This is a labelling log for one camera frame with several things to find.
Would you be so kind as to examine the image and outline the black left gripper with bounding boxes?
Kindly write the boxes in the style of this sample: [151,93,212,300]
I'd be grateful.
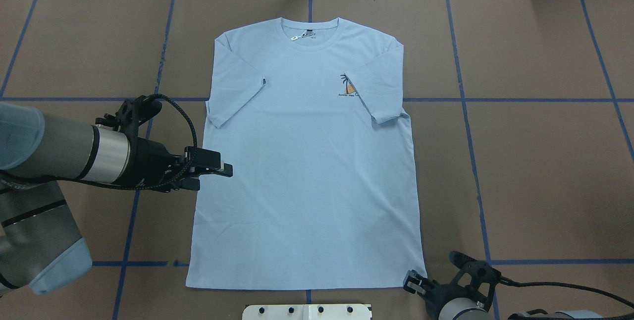
[124,137,233,192]

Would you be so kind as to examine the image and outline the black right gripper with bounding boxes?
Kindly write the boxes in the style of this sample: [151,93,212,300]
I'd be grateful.
[403,269,466,318]

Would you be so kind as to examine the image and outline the light blue t-shirt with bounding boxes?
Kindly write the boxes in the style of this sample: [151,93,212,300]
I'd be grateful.
[185,18,426,290]

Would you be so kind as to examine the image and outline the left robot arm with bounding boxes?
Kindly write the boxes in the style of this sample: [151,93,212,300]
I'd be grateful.
[0,94,233,295]

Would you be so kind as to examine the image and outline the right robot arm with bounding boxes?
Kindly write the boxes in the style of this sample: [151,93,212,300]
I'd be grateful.
[403,270,494,320]

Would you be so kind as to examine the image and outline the white hang tag fastener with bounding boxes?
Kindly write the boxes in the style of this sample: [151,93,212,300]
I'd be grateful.
[291,31,316,42]

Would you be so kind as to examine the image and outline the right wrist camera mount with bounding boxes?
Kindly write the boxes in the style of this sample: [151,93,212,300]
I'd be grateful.
[449,251,501,311]

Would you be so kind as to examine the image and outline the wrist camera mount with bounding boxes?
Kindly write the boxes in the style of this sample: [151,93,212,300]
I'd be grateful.
[95,95,161,140]
[449,251,501,311]

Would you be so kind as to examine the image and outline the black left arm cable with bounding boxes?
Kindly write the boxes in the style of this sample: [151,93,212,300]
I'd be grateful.
[0,93,199,192]

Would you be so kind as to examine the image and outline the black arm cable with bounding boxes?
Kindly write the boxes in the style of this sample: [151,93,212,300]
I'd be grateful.
[498,275,634,320]
[0,93,199,192]

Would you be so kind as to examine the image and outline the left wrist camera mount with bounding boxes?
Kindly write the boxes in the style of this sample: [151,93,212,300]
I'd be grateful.
[95,95,161,140]

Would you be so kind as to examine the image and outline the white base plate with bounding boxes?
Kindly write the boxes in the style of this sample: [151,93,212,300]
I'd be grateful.
[242,304,373,320]

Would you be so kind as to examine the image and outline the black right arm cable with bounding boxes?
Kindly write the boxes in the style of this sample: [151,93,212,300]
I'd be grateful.
[498,275,634,320]

